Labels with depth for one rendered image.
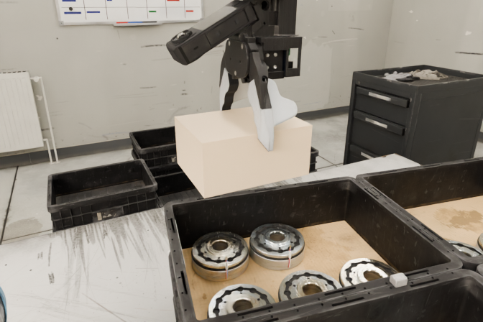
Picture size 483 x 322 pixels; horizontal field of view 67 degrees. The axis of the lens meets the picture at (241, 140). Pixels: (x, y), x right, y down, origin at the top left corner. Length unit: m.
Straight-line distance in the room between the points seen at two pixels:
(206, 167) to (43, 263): 0.65
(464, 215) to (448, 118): 1.31
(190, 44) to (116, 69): 2.94
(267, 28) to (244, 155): 0.17
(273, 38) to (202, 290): 0.42
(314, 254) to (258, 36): 0.43
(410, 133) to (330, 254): 1.36
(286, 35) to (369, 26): 4.14
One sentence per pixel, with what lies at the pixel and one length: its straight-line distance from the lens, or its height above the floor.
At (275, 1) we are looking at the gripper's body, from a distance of 0.50.
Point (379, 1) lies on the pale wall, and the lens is 4.70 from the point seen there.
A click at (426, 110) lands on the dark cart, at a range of 2.07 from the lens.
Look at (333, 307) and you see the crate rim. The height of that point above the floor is 0.93.
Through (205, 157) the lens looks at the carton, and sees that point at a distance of 0.44.
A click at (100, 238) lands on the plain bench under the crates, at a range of 1.05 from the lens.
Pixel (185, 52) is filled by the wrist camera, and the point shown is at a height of 1.22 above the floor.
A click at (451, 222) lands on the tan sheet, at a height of 0.83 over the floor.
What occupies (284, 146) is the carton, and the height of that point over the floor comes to 1.09.
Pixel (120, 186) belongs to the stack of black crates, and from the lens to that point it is 1.76.
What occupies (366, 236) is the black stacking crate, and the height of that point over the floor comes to 0.84.
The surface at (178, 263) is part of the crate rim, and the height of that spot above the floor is 0.93.
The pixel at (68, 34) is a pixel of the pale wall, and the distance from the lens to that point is 3.32.
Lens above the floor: 1.28
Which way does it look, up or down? 21 degrees down
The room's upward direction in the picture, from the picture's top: straight up
